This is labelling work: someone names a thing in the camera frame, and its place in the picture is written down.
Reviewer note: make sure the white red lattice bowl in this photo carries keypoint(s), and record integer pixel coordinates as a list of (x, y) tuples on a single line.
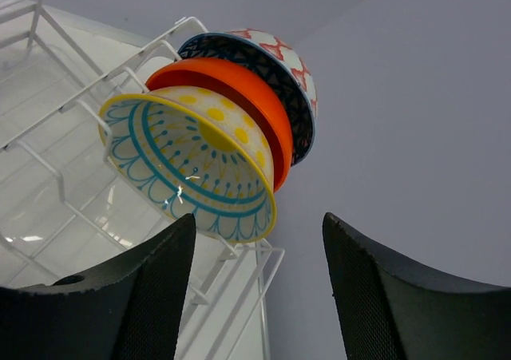
[(284, 55)]

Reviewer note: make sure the white wire dish rack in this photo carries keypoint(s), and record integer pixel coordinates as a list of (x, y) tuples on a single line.
[(65, 209)]

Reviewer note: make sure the blue yellow sun bowl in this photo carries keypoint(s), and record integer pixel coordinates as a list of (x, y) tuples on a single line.
[(192, 150)]

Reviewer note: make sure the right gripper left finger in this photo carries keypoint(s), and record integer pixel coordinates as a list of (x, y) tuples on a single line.
[(128, 307)]

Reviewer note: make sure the orange bowl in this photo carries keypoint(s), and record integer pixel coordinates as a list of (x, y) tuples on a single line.
[(247, 90)]

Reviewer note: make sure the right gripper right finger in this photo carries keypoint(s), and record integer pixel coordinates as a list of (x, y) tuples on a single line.
[(393, 307)]

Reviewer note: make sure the black bowl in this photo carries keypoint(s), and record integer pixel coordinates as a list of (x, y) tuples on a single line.
[(223, 46)]

